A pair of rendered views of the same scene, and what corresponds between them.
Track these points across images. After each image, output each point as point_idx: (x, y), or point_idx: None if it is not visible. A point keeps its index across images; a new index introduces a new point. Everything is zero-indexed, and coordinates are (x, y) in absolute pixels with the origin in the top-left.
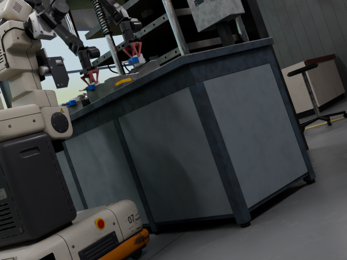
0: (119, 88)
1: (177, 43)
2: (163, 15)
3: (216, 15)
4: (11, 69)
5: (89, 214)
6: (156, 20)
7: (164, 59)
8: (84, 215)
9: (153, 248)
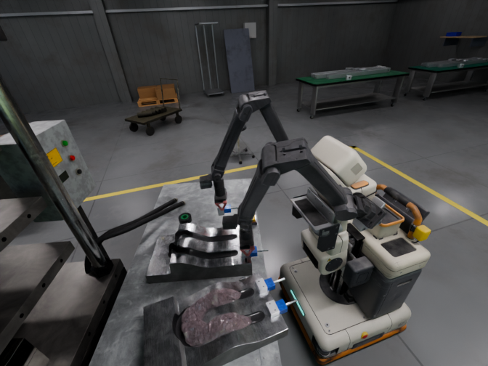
0: (257, 218)
1: (86, 236)
2: (28, 210)
3: (84, 190)
4: None
5: (311, 265)
6: (9, 229)
7: (41, 291)
8: (313, 269)
9: (276, 290)
